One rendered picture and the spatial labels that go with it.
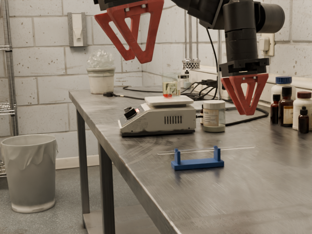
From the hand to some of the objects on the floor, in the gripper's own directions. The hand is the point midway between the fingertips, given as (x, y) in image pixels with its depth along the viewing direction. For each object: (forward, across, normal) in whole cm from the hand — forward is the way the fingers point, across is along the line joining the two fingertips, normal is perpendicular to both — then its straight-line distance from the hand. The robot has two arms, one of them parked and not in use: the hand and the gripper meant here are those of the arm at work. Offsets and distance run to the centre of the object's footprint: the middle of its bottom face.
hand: (246, 110), depth 82 cm
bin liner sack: (+58, -202, -72) cm, 222 cm away
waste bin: (+59, -202, -73) cm, 223 cm away
